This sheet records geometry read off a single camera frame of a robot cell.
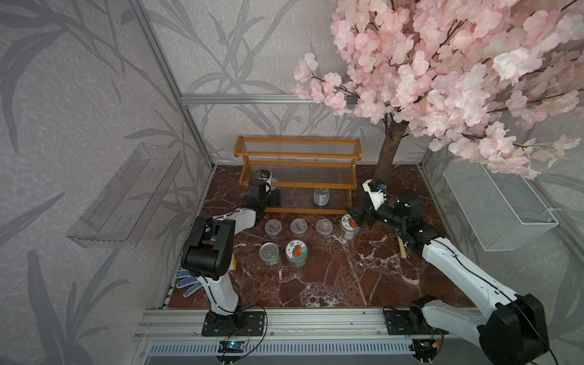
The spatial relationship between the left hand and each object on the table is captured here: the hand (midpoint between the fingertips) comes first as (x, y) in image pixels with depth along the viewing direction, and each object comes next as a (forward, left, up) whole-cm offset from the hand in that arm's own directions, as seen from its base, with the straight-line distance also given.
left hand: (272, 188), depth 98 cm
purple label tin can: (-3, -21, -2) cm, 21 cm away
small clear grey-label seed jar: (-17, -12, -4) cm, 21 cm away
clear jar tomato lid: (-18, -32, -1) cm, 36 cm away
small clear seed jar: (-17, -1, -4) cm, 17 cm away
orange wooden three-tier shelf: (+20, -20, -13) cm, 31 cm away
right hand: (-15, -32, +14) cm, 38 cm away
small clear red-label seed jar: (-17, -22, -4) cm, 28 cm away
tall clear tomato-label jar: (-29, -11, -1) cm, 31 cm away
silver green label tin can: (-28, -1, -4) cm, 28 cm away
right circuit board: (-56, -53, -12) cm, 79 cm away
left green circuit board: (-56, +9, -10) cm, 57 cm away
